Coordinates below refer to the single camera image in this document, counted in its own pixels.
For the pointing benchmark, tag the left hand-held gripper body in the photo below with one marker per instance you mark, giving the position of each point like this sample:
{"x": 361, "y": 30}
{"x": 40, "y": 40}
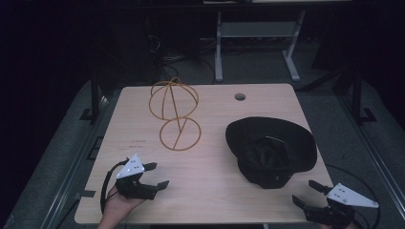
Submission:
{"x": 130, "y": 170}

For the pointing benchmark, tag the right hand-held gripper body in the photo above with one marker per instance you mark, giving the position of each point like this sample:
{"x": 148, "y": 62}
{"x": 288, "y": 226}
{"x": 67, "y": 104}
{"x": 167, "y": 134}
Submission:
{"x": 348, "y": 196}

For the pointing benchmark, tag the person's left hand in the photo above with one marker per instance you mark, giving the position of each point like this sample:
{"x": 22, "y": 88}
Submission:
{"x": 119, "y": 206}

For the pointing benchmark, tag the black bucket hat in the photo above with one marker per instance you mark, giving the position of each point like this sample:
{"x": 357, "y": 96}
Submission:
{"x": 270, "y": 152}

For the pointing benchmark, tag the aluminium floor rail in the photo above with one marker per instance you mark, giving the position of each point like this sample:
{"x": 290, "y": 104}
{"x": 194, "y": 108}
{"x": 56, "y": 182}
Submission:
{"x": 74, "y": 165}
{"x": 375, "y": 159}

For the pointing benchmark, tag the black upright post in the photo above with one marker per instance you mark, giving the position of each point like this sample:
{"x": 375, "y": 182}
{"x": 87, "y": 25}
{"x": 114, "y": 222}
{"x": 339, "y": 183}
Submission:
{"x": 356, "y": 95}
{"x": 94, "y": 95}

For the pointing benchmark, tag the grey metal stand frame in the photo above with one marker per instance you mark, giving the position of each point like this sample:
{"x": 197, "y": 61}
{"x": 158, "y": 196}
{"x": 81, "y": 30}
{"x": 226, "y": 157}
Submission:
{"x": 258, "y": 29}

